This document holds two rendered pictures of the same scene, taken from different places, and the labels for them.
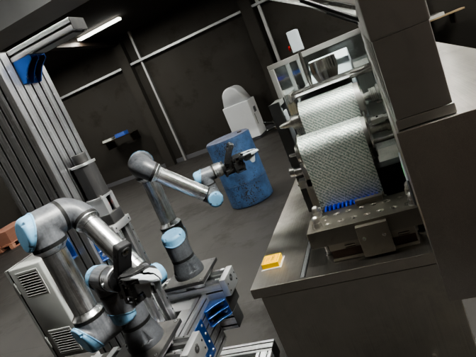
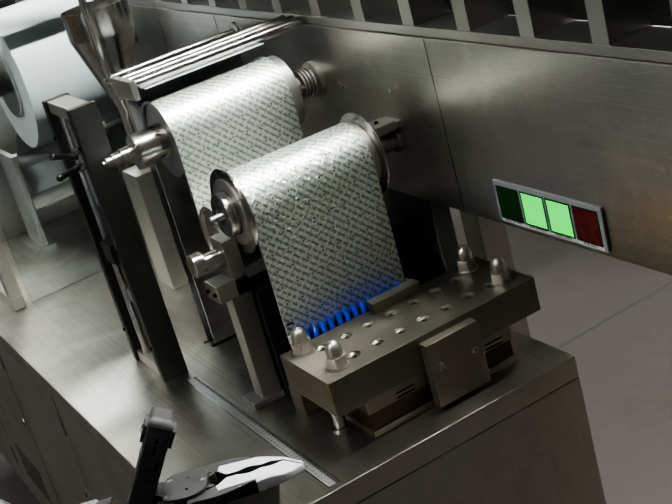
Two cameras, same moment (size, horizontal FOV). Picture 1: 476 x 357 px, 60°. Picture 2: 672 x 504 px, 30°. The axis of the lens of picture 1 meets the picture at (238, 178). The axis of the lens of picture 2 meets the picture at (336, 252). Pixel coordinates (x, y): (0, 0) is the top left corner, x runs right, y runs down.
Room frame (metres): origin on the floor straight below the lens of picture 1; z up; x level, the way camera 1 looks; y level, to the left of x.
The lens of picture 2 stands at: (0.11, 1.03, 1.89)
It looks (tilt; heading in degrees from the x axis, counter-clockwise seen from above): 21 degrees down; 314
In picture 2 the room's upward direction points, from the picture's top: 16 degrees counter-clockwise
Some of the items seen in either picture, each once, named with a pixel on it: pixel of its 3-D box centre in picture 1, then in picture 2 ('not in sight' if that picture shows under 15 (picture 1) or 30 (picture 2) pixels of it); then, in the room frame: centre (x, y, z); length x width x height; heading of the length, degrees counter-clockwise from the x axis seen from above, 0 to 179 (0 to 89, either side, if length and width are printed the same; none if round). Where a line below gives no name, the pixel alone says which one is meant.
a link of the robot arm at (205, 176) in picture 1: (204, 176); not in sight; (2.09, 0.15, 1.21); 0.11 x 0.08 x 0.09; 95
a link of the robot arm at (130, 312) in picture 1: (122, 302); not in sight; (1.19, 0.48, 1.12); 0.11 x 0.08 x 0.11; 134
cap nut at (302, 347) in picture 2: (315, 211); (300, 340); (1.43, -0.22, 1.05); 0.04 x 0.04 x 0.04
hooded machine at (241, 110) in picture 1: (242, 112); not in sight; (10.88, -0.77, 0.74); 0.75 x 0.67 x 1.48; 70
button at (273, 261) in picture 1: (272, 261); not in sight; (1.48, 0.00, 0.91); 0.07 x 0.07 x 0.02; 68
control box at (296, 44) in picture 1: (293, 41); not in sight; (2.04, -0.50, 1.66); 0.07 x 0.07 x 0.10; 68
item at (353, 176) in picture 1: (344, 180); (335, 265); (1.44, -0.36, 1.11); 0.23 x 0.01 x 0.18; 68
